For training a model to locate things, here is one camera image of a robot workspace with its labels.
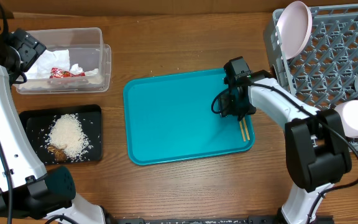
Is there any wooden chopstick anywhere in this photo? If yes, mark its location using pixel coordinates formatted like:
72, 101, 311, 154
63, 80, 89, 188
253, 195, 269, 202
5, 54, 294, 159
239, 121, 247, 142
242, 118, 250, 141

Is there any teal serving tray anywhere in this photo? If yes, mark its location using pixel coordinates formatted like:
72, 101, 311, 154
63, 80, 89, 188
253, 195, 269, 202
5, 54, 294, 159
123, 68, 255, 166

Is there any large white paper napkin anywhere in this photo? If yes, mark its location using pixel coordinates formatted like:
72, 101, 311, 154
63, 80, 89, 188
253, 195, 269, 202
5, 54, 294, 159
25, 49, 70, 79

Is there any pink bowl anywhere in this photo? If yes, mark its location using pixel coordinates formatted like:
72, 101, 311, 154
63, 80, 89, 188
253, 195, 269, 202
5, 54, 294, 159
334, 100, 358, 138

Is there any pile of white rice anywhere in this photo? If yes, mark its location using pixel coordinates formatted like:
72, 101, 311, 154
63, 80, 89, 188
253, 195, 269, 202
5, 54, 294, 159
46, 114, 90, 162

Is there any clear plastic bin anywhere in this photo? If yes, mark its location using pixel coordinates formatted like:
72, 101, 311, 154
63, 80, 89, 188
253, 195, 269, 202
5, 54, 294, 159
15, 27, 112, 95

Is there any grey dish rack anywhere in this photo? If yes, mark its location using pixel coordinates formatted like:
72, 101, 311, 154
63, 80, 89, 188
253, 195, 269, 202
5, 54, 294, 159
263, 2, 358, 152

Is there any red snack wrapper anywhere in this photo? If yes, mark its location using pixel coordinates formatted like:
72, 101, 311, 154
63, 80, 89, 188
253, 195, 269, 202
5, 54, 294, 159
50, 68, 85, 78

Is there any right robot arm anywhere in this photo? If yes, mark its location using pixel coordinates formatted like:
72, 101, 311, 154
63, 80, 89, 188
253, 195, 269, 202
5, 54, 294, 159
214, 68, 352, 223

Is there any black tray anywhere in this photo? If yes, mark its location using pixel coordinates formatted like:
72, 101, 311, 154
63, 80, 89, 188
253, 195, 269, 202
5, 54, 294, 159
19, 105, 103, 165

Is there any brown food scrap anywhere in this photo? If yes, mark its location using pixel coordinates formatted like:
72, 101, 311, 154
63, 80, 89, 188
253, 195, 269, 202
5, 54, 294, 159
47, 145, 67, 162

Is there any large white plate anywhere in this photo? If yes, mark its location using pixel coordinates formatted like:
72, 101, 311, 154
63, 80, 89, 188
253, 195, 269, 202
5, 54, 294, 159
277, 1, 312, 60

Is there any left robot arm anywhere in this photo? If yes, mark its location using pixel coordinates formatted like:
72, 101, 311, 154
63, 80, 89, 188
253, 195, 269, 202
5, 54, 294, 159
0, 19, 114, 223

